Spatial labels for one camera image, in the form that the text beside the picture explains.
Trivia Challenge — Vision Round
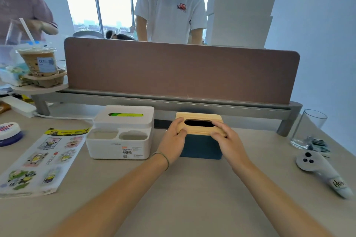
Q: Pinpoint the white power strip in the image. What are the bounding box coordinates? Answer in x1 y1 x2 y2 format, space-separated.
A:
0 95 38 118

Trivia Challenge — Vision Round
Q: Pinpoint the person's right forearm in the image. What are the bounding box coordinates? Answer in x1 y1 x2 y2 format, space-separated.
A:
230 160 334 237

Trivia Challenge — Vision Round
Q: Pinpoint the round blue white tin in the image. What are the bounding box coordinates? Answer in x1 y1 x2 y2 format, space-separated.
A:
0 122 23 147

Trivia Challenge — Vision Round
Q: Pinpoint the person's right hand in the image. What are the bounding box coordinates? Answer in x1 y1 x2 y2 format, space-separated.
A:
210 121 252 172

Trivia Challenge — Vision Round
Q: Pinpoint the clear plastic bag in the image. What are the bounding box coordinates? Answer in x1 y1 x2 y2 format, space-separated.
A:
0 45 32 87

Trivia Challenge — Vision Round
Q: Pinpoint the white handheld controller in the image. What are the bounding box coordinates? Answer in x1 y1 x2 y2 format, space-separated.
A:
295 150 354 199

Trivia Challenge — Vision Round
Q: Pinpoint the person's left forearm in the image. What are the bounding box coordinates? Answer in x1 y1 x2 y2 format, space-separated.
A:
51 154 170 237

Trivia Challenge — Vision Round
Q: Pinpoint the stack of white boxes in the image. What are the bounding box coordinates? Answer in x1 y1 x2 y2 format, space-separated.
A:
204 0 281 49

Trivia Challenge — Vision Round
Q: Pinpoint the pile of binder clips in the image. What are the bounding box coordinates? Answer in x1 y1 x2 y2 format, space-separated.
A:
305 136 332 158

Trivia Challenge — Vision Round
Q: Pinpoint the clear drinking glass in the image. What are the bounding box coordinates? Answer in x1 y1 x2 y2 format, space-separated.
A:
290 109 328 150

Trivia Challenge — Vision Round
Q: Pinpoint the cardboard cup carrier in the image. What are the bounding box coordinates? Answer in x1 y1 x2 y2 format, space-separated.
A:
22 70 68 89

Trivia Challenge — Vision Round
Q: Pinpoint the person's left hand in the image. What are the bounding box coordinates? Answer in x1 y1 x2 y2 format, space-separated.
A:
152 117 187 167

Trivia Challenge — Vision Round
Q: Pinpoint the plastic milk tea cup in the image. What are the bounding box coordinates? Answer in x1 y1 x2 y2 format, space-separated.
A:
16 46 60 78

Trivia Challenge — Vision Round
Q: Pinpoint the cartoon sticker sheet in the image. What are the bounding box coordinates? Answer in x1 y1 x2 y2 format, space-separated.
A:
0 127 91 198

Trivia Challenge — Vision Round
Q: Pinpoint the blue tissue box base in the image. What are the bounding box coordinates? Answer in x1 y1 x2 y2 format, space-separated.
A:
179 133 223 160

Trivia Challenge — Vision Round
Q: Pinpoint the wooden tissue box lid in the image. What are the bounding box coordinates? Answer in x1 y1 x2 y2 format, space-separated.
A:
175 112 227 136

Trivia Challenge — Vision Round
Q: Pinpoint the grey office chair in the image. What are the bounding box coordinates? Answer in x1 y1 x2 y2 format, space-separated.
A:
72 30 105 39

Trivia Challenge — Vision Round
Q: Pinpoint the thin green wrist bracelet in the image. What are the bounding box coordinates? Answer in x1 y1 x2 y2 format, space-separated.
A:
151 152 170 171

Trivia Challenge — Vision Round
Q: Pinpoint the white drinking straw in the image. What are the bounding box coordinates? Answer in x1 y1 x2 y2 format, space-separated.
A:
19 18 36 47

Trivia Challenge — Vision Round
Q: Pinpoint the brown desk divider panel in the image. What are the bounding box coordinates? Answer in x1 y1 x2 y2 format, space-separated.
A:
64 36 300 105

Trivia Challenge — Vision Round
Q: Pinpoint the white power cable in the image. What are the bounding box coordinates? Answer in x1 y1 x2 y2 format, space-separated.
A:
36 112 94 121

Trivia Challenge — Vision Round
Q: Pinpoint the white desk organizer tissue box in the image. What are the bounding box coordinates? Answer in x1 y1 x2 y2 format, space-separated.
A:
85 105 155 160

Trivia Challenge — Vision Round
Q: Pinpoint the grey desk riser shelf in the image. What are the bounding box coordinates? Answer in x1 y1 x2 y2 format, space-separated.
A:
11 82 303 137

